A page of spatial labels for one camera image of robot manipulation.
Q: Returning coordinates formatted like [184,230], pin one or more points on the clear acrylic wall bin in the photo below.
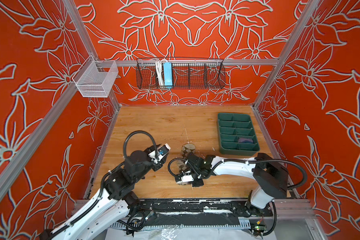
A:
[95,79]

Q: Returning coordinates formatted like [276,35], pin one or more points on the light blue box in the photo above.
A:
[168,74]

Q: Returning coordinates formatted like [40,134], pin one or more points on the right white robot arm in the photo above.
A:
[270,174]

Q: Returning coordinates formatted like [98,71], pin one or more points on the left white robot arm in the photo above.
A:
[115,198]

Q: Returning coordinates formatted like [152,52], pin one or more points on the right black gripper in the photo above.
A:
[197,184]

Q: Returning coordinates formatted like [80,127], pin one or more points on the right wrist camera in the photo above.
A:
[184,180]

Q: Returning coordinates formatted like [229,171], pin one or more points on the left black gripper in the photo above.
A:
[151,149]

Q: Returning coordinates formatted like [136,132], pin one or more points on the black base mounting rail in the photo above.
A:
[203,213]

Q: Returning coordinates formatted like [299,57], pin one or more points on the black wire wall basket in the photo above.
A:
[188,73]

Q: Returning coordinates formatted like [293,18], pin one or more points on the green plastic divider tray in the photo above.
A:
[230,127]

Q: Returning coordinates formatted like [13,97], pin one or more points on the beige argyle sock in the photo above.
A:
[188,148]

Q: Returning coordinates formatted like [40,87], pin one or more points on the purple sock with yellow cuff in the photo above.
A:
[245,140]

